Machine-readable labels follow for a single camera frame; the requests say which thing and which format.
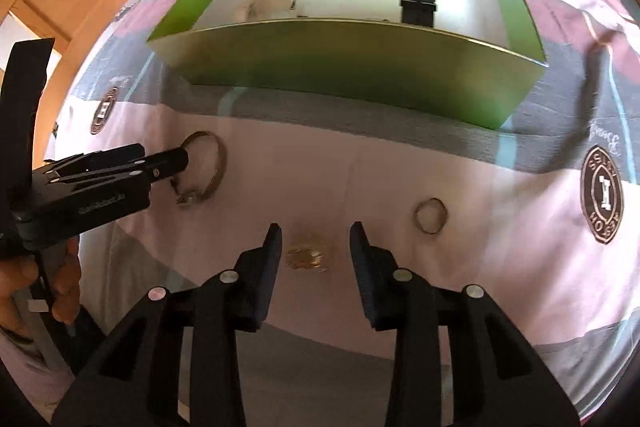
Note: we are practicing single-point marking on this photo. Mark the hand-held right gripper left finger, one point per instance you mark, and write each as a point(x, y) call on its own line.
point(267, 267)

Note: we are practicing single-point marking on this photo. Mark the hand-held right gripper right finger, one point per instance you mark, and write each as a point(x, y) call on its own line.
point(362, 267)

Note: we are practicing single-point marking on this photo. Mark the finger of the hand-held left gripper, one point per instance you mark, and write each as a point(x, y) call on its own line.
point(115, 155)
point(165, 163)

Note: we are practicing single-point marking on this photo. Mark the gold brooch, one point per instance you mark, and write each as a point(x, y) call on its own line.
point(307, 254)

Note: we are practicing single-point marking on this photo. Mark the bronze metal bangle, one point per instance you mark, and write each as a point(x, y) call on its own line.
point(222, 162)

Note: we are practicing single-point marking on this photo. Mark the green cardboard box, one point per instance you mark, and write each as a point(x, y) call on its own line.
point(350, 67)

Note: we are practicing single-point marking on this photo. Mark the black wristwatch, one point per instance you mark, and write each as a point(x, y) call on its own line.
point(419, 9)

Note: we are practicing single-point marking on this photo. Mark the person's left forearm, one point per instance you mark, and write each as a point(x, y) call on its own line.
point(25, 367)

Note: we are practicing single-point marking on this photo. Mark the person's left hand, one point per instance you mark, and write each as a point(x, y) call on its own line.
point(65, 282)

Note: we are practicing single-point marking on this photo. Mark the striped printed bedsheet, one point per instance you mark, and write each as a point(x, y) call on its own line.
point(500, 282)

